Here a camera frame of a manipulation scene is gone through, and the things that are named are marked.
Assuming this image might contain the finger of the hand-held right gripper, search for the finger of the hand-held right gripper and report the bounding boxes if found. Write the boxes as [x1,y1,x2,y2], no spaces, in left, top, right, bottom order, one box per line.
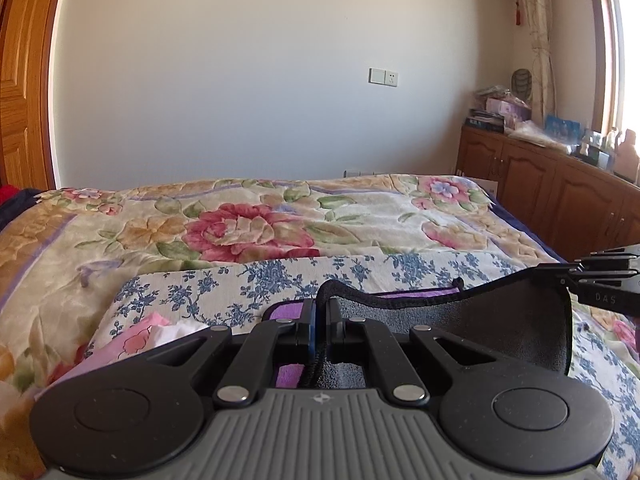
[532,261,640,287]
[575,242,640,264]

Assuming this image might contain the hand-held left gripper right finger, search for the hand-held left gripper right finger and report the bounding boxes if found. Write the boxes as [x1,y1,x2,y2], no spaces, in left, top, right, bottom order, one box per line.
[325,302,502,407]

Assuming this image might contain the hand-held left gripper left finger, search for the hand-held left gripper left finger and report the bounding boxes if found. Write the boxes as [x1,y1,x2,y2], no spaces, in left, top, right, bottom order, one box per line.
[144,299,319,408]

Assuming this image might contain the grey purple towel black hem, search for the grey purple towel black hem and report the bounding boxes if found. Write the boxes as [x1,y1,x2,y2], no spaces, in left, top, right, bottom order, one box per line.
[267,262,576,391]

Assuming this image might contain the brown bottle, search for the brown bottle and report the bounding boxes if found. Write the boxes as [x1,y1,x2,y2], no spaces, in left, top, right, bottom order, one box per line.
[613,129,640,184]

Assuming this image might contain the group of small bottles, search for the group of small bottles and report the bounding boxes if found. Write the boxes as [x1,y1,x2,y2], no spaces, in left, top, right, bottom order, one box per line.
[577,129,617,168]

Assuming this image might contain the wooden cabinet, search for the wooden cabinet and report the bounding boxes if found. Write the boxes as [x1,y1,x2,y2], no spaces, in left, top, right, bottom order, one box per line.
[455,125,640,267]

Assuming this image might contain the floral quilt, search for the floral quilt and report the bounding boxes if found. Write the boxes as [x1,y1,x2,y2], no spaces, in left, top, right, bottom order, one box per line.
[0,174,571,480]

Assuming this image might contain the blue box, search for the blue box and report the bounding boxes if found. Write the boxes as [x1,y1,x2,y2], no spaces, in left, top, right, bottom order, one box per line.
[543,114,582,145]

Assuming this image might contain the white plastic bag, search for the white plastic bag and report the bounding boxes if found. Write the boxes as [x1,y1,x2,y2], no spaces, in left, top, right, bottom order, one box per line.
[504,120,571,152]

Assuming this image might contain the pink floral cloth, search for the pink floral cloth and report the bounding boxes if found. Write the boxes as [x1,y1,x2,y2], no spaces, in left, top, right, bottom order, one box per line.
[87,311,212,367]

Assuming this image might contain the pink box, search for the pink box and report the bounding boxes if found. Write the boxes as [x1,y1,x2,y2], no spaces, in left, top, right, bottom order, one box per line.
[485,98,532,122]

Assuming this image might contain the stack of dark books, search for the stack of dark books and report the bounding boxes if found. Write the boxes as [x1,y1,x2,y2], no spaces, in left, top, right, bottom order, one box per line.
[464,109,507,134]

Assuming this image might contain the dark round woven object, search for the dark round woven object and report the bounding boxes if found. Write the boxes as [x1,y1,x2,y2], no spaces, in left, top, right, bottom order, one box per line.
[511,67,534,97]

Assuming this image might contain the pile of plastic bags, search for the pile of plastic bags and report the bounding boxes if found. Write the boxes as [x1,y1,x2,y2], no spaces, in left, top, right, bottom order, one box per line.
[474,84,531,109]

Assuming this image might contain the patterned cream curtain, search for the patterned cream curtain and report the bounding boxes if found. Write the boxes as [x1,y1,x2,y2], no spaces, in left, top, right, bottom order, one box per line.
[514,0,557,128]

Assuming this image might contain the dark blue cloth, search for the dark blue cloth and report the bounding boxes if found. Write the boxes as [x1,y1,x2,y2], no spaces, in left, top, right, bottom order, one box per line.
[0,188,51,228]

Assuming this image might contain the wooden wardrobe door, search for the wooden wardrobe door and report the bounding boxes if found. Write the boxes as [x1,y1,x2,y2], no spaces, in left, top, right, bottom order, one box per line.
[0,0,69,192]

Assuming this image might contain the white wall switch plate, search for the white wall switch plate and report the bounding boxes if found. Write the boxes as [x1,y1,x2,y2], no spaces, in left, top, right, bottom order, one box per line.
[369,67,400,87]

